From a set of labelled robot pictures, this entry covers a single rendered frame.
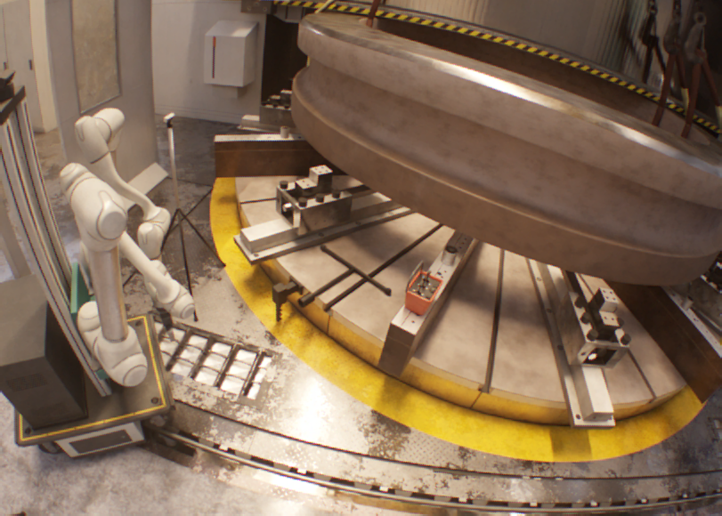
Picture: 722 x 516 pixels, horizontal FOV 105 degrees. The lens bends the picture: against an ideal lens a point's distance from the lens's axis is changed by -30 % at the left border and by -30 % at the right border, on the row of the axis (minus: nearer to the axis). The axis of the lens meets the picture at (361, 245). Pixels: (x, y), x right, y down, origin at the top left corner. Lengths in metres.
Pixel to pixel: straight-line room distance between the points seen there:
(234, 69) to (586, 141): 4.35
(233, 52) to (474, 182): 3.83
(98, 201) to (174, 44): 5.25
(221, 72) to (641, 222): 4.92
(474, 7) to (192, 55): 3.90
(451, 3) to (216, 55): 3.03
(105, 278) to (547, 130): 2.00
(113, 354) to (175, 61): 5.30
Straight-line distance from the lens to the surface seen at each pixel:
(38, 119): 7.06
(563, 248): 2.39
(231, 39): 5.33
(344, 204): 2.84
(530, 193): 2.34
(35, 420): 2.22
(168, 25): 6.31
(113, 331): 1.43
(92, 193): 1.17
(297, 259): 2.77
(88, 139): 1.71
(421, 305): 1.94
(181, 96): 6.39
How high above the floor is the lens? 2.08
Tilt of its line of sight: 36 degrees down
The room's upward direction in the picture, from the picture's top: 10 degrees clockwise
